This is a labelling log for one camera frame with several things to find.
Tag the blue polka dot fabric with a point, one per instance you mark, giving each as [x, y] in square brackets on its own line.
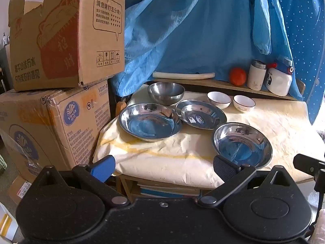
[304, 30]

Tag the wooden cutting board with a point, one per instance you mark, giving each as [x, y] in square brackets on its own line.
[203, 83]

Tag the deep steel bowl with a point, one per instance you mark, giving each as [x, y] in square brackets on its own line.
[166, 92]

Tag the red tomato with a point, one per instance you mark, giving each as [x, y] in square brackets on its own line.
[238, 76]

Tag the blue garment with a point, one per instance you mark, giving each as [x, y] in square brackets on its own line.
[190, 30]

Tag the large steel plate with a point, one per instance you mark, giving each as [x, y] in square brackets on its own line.
[149, 123]

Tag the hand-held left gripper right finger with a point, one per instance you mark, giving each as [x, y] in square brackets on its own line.
[223, 169]

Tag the cream table cover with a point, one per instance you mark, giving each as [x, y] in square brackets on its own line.
[165, 162]

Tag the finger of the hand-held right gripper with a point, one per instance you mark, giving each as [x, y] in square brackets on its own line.
[307, 165]

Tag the white bottle with red cap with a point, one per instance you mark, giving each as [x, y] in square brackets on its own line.
[279, 81]

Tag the blue logo cardboard box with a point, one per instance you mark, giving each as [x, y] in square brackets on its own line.
[50, 132]

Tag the printed brown cardboard box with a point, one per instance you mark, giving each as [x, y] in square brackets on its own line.
[66, 30]

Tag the small labelled cardboard box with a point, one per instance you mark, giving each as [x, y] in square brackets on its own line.
[19, 189]

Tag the blue book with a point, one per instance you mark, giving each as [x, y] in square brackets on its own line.
[167, 192]

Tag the white rolled stick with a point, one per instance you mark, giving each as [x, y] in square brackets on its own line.
[182, 75]

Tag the white thermos cup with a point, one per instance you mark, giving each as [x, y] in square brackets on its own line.
[256, 77]

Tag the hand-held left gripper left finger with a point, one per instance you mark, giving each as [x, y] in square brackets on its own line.
[104, 169]

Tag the small white bowl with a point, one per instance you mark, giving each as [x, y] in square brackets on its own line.
[243, 104]
[218, 100]

